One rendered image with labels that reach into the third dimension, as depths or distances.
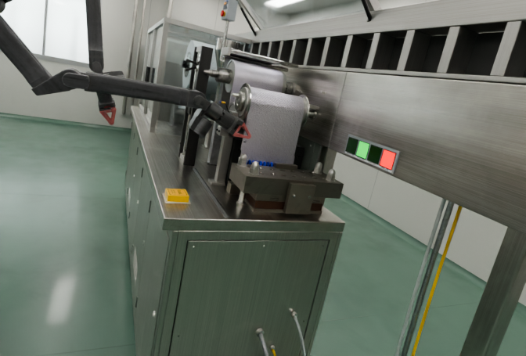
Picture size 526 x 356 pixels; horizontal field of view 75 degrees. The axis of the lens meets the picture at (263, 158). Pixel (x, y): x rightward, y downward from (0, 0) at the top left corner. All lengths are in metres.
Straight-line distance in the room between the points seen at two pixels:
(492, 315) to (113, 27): 6.46
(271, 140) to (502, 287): 0.85
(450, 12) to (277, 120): 0.66
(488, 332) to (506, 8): 0.81
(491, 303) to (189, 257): 0.85
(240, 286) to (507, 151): 0.87
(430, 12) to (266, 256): 0.91
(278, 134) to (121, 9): 5.67
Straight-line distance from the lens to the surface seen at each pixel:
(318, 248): 1.32
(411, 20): 1.20
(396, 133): 1.12
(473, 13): 1.07
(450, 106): 1.02
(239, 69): 1.53
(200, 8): 6.99
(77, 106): 6.86
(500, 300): 1.13
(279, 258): 1.26
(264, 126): 1.33
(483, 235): 3.71
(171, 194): 1.17
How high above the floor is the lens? 1.33
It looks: 12 degrees down
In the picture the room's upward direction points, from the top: 12 degrees clockwise
